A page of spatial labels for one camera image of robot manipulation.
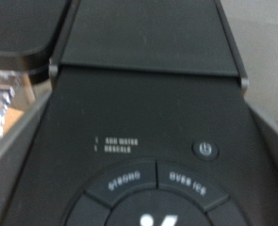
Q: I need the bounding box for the black Keurig coffee machine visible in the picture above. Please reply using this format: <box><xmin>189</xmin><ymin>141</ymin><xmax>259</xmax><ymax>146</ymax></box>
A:
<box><xmin>0</xmin><ymin>0</ymin><xmax>278</xmax><ymax>226</ymax></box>

